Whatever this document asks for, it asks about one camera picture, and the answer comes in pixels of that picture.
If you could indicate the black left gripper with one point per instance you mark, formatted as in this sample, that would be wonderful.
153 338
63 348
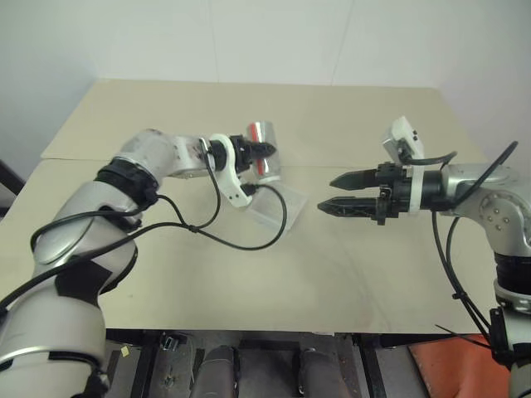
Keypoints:
241 155

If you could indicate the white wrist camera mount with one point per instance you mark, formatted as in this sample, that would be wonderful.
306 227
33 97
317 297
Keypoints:
404 132
232 182

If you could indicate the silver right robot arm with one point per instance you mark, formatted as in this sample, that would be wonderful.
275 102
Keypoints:
498 207

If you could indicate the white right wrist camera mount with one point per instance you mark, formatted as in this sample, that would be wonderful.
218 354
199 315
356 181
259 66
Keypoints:
404 132

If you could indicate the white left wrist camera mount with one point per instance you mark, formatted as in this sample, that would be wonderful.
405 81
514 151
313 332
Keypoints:
232 182

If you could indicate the silver red can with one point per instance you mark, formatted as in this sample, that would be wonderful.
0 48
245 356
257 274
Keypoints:
267 132

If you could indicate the small yellow tag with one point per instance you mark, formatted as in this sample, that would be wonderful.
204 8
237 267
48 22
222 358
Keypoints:
124 352

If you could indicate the clear plastic tray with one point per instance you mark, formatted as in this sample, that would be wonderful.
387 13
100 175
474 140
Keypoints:
294 205

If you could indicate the orange red floor object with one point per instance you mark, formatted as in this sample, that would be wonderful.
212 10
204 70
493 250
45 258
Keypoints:
448 369

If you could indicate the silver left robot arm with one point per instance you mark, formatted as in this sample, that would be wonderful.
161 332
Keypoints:
74 207

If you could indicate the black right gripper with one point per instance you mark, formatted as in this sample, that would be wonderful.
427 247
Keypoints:
394 190

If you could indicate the dark object beside table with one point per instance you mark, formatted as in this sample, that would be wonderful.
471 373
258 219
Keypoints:
7 186

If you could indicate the black metal table frame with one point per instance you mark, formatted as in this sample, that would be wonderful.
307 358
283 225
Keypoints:
373 365

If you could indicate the dark rounded shape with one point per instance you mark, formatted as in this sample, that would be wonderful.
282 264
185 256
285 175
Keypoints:
319 373
217 373

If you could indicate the small metal clip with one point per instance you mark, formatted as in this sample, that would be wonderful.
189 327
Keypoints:
171 342

